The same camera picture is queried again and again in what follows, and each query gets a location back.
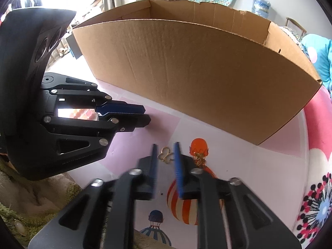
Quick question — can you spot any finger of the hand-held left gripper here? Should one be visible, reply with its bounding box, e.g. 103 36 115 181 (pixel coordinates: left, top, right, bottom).
44 114 152 157
40 73 146 116

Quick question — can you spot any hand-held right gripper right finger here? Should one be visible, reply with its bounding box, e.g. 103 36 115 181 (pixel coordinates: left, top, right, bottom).
173 142 303 249

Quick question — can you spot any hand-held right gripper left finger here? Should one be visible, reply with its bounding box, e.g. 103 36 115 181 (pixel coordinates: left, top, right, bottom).
28 143 159 249

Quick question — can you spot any gold butterfly wire charm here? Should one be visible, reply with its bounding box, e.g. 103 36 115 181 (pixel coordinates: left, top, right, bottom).
158 146 174 163

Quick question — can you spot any gold flower charm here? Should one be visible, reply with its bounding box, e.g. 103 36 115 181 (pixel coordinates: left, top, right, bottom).
190 148 209 166

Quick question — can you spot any orange pink bead bracelet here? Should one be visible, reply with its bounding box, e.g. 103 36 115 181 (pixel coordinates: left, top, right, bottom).
57 107 98 121

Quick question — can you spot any brown cardboard box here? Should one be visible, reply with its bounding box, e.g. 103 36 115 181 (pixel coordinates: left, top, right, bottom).
71 0 322 146

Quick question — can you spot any black cabinet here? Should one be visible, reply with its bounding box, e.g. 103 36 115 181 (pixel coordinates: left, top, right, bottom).
65 34 83 59

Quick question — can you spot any white plush blanket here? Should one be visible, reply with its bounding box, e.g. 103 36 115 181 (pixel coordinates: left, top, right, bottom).
0 158 78 213

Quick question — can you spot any green fluffy cloth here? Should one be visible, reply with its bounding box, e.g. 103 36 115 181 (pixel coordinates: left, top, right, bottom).
0 182 83 247

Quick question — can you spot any pink floral quilt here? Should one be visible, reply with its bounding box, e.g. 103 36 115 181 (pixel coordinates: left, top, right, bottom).
292 85 332 249

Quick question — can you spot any pale oval bead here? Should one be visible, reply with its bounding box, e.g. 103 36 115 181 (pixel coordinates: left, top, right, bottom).
14 219 26 235

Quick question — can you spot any blue water jug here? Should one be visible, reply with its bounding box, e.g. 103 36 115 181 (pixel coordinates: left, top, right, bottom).
251 0 271 19

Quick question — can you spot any grey patterned cloth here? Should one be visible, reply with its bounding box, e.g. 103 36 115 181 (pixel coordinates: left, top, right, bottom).
279 26 303 43

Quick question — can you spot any wooden chair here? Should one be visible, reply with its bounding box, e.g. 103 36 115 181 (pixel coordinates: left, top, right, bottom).
285 17 307 37

